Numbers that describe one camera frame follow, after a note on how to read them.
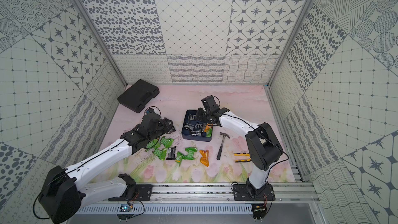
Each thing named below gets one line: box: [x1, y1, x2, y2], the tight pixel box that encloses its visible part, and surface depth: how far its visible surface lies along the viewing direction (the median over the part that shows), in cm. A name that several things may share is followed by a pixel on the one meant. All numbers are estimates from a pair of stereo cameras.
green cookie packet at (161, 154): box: [151, 148, 167, 161], surface depth 88 cm
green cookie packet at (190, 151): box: [184, 146, 198, 161], surface depth 87 cm
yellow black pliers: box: [233, 152, 252, 163], surface depth 88 cm
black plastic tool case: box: [117, 79, 161, 114], surface depth 111 cm
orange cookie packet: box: [199, 149, 210, 167], surface depth 85 cm
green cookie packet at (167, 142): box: [159, 136, 175, 148], surface depth 92 cm
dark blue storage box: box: [181, 109, 213, 142], surface depth 95 cm
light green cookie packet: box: [175, 150, 186, 167], surface depth 85 cm
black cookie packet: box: [165, 146, 177, 161], surface depth 87 cm
